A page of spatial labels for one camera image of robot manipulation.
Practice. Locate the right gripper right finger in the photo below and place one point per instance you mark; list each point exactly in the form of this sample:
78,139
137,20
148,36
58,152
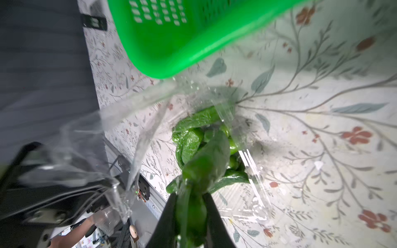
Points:
216,234

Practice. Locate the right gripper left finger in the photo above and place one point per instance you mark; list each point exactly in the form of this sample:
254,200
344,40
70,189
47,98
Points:
164,235

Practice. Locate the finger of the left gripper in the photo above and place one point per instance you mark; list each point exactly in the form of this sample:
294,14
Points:
43,189

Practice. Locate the clear pepper container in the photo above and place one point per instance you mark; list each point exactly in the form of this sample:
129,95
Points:
115,143

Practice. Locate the green plastic basket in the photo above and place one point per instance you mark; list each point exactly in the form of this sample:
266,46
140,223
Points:
163,38

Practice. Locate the black stapler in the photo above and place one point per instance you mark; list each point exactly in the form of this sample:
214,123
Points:
93,22

